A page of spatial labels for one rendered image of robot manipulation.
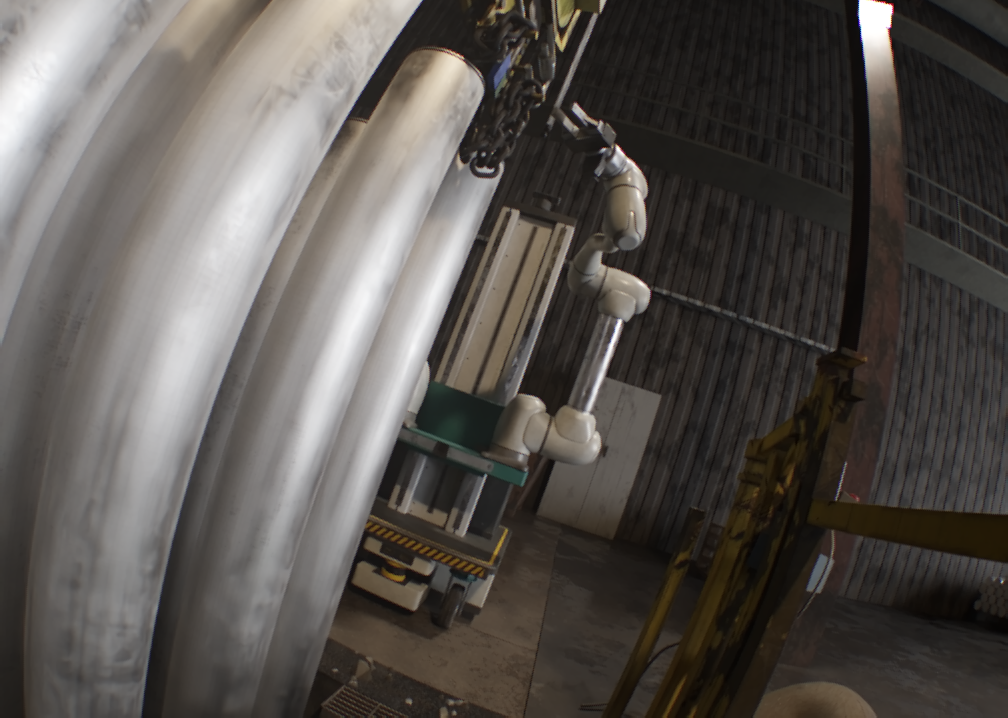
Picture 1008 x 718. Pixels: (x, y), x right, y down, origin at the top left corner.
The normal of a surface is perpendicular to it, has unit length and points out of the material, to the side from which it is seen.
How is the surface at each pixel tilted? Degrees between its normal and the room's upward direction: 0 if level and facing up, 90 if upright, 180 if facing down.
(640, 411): 90
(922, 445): 90
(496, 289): 90
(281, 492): 90
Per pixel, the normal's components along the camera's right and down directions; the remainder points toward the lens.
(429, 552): -0.07, -0.22
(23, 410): 0.88, 0.24
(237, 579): 0.37, -0.04
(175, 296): 0.62, 0.07
